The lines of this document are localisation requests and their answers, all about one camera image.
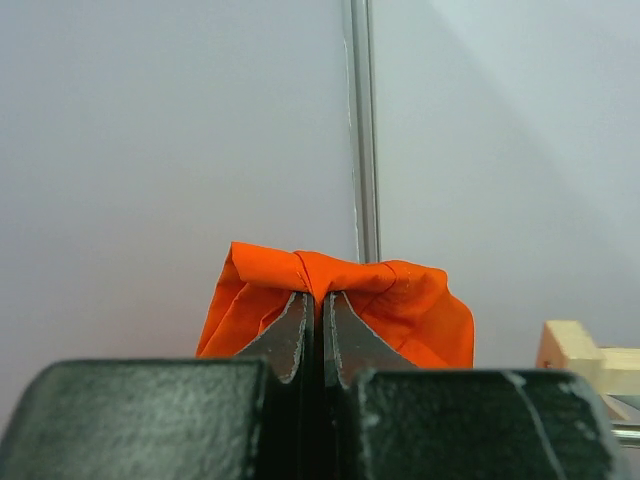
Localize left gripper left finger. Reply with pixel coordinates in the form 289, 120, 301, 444
236, 292, 315, 384

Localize metal hanging rail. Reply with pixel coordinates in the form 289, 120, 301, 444
612, 422, 640, 448

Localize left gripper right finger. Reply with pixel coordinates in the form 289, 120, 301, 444
322, 292, 415, 389

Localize wooden clothes rack frame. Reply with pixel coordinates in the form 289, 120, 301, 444
535, 320, 639, 422

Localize aluminium corner post left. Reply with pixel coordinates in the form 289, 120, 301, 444
342, 0, 380, 263

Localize orange shorts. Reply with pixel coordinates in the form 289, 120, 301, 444
196, 242, 475, 368

